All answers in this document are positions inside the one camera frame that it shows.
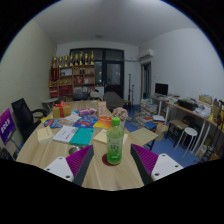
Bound blue picture book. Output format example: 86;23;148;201
72;115;99;129

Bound wooden stool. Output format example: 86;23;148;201
168;119;189;141

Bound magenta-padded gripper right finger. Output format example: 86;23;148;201
130;143;184;186

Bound black computer monitor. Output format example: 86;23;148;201
154;82;169;97

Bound wooden shelf unit with trophies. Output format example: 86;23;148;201
48;50;97;99

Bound pink box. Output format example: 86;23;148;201
77;107;98;117

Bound white booklet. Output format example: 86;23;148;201
52;125;79;144

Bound green tea bottle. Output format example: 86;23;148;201
106;116;125;166

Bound black printer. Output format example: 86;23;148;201
177;98;198;112

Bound small wooden side table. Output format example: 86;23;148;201
130;127;159;151

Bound orange book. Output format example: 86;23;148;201
93;115;113;129

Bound grey armchair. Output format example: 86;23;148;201
103;91;127;111

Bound cream notepad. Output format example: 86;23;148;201
36;125;54;144

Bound black framed glass door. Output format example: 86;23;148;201
69;48;125;99

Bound black office chair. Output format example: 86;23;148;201
10;97;49;134

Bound purple sign board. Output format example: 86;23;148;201
0;108;17;145

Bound cardboard box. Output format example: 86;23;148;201
198;94;214;106

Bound colourful picture book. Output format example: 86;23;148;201
43;118;64;129

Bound brown standing card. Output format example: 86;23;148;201
97;100;108;118

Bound beige envelope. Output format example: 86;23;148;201
93;128;129;145

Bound pink flowers in white pot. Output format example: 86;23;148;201
111;106;129;129

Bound teal book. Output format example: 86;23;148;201
69;127;96;147

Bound stack of books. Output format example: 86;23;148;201
139;98;159;118

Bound white round stool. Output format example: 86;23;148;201
175;126;199;155

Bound yellow gift box red ribbon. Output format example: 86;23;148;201
52;100;73;119

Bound wooden desk with white legs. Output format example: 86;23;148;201
166;101;224;158

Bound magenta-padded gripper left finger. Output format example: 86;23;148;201
43;144;95;187

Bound white wall air conditioner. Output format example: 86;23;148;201
138;48;155;62

